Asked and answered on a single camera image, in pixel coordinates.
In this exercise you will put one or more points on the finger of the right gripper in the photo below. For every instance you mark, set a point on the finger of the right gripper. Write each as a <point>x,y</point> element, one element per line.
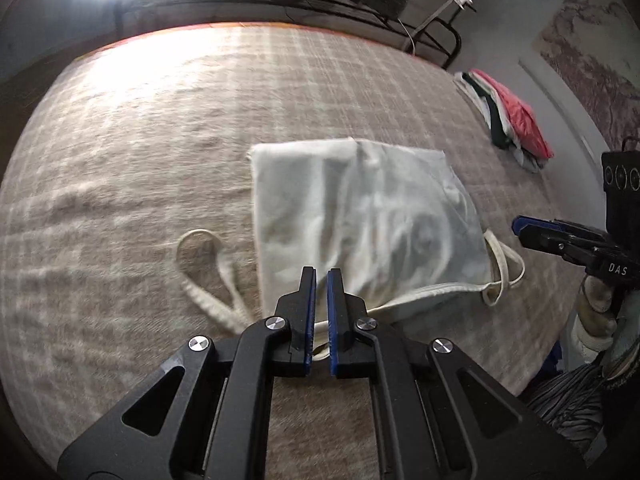
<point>519,223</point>
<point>554,243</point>

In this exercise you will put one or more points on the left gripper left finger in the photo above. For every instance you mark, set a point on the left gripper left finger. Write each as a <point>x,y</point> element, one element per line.
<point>203,413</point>

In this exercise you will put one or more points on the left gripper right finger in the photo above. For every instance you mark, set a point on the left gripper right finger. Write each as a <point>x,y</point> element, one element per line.
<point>437,414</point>

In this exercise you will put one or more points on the cream white cloth garment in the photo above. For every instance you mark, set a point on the cream white cloth garment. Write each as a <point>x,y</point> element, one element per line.
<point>396,221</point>

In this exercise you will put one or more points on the right gloved hand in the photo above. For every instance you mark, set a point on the right gloved hand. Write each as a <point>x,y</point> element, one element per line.
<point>606,330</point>

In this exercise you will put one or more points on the dark green folded garment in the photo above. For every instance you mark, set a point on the dark green folded garment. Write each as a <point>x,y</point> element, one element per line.
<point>486,99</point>

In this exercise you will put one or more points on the red folded garment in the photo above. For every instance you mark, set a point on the red folded garment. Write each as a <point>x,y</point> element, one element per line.
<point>520,114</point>

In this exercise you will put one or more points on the white folded garment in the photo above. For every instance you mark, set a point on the white folded garment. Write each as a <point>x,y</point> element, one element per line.
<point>523,157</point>

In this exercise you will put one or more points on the black camera box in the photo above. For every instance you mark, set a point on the black camera box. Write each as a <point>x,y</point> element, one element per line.
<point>621,187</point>

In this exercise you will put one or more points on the landscape painting wall tapestry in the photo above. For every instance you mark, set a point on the landscape painting wall tapestry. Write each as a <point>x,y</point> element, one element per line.
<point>593,45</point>

